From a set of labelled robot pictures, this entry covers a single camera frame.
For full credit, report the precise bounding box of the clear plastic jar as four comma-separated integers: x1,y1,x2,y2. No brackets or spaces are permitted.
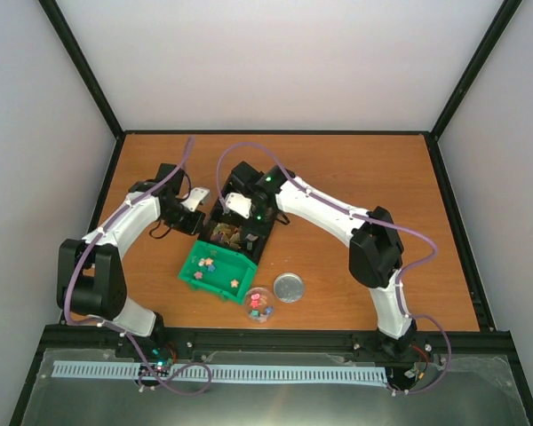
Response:
243,288,274,324

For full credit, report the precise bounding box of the silver jar lid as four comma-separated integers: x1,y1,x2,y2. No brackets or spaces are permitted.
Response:
273,272,305,304

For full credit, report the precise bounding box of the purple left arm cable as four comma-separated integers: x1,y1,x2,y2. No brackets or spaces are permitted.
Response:
64,136,214,396

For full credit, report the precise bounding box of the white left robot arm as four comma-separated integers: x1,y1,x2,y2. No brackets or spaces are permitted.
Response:
57,163,210,358

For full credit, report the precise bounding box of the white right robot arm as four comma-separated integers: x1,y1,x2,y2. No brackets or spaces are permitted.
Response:
222,162,417,359

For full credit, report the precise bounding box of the light blue cable duct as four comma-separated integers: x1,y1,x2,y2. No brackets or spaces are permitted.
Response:
51,361,387,387

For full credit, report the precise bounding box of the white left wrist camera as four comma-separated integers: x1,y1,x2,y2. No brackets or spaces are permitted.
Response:
180,186,211,212

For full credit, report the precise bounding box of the black plastic bin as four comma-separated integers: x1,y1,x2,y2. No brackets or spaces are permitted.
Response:
203,170,279,267

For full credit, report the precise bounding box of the green plastic bin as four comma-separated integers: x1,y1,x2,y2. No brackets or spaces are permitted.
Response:
178,241,258,304

